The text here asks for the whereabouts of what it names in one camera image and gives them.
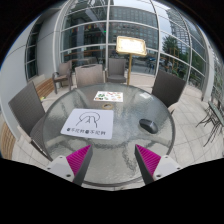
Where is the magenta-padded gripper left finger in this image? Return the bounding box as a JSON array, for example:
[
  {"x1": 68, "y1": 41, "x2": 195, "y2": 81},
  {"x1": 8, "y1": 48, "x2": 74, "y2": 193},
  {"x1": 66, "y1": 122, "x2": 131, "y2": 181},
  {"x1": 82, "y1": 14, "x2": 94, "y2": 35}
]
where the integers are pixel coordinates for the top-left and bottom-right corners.
[{"x1": 45, "y1": 143, "x2": 94, "y2": 187}]

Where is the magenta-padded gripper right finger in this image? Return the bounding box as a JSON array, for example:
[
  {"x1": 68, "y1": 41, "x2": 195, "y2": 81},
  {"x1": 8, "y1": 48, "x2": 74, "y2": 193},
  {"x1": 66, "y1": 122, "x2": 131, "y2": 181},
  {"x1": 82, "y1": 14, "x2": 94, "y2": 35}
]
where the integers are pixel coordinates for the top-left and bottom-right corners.
[{"x1": 134, "y1": 143, "x2": 183, "y2": 186}]

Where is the black computer mouse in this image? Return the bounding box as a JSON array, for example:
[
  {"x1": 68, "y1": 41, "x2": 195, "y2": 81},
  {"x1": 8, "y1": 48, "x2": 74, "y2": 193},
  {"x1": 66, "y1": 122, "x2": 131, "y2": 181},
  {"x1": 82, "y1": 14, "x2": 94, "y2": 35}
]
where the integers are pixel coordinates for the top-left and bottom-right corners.
[{"x1": 138, "y1": 118, "x2": 159, "y2": 135}]

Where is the colourful picture menu card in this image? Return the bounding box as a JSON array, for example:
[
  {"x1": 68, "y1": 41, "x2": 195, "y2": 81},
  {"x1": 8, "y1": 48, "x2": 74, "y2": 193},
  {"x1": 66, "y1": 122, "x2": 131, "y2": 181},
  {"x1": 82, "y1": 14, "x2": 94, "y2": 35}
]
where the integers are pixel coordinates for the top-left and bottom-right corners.
[{"x1": 93, "y1": 90, "x2": 124, "y2": 103}]

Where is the grey wicker chair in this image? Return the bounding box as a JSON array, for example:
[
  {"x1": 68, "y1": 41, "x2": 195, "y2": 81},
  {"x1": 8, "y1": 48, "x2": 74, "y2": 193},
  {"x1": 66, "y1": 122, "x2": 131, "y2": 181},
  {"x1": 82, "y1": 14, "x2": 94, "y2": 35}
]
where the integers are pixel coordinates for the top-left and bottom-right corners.
[
  {"x1": 74, "y1": 63, "x2": 107, "y2": 89},
  {"x1": 105, "y1": 57, "x2": 128, "y2": 84},
  {"x1": 51, "y1": 60, "x2": 73, "y2": 95},
  {"x1": 7, "y1": 80, "x2": 53, "y2": 162},
  {"x1": 151, "y1": 68, "x2": 188, "y2": 114}
]

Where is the wooden slat bench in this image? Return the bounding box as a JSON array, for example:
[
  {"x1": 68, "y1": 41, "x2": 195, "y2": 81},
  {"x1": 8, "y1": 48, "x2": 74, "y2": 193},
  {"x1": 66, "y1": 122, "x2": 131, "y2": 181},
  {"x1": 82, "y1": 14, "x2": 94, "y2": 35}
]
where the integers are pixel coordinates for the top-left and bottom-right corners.
[
  {"x1": 0, "y1": 121, "x2": 17, "y2": 160},
  {"x1": 34, "y1": 77, "x2": 55, "y2": 100}
]

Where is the green metal folding furniture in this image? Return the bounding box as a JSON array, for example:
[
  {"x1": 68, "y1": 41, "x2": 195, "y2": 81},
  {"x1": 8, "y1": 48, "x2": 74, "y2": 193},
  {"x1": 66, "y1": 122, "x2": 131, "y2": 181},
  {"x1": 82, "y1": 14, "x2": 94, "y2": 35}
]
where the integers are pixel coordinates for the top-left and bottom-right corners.
[{"x1": 195, "y1": 99, "x2": 224, "y2": 148}]

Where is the gold-framed menu stand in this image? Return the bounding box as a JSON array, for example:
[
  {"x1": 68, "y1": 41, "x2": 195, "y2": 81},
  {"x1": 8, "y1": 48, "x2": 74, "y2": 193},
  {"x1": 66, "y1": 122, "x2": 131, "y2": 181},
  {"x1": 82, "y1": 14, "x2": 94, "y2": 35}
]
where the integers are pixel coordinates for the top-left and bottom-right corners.
[{"x1": 115, "y1": 35, "x2": 148, "y2": 86}]

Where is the small brass ring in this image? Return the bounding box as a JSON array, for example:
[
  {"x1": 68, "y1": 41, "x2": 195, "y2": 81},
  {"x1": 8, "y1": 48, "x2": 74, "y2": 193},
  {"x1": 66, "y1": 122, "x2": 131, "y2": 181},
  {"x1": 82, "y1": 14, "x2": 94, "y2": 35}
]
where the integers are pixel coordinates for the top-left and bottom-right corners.
[{"x1": 101, "y1": 102, "x2": 114, "y2": 111}]

